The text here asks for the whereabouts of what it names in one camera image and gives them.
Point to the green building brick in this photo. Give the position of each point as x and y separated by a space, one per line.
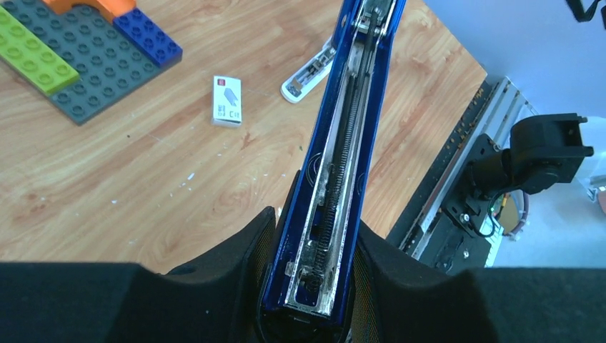
32 58

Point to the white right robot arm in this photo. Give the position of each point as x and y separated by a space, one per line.
544 150

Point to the blue building brick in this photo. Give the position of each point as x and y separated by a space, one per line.
149 38

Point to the white stapler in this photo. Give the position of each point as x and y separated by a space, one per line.
298 85

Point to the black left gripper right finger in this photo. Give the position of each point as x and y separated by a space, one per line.
398 299

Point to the orange curved brick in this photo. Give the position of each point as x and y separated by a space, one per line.
109 9

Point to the blue black stapler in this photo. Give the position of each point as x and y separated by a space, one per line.
308 288

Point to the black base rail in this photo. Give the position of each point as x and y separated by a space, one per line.
443 225

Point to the grey building baseplate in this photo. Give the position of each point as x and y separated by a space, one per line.
109 65

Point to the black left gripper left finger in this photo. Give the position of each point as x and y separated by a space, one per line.
211 298

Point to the white staple box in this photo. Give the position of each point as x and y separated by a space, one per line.
227 102

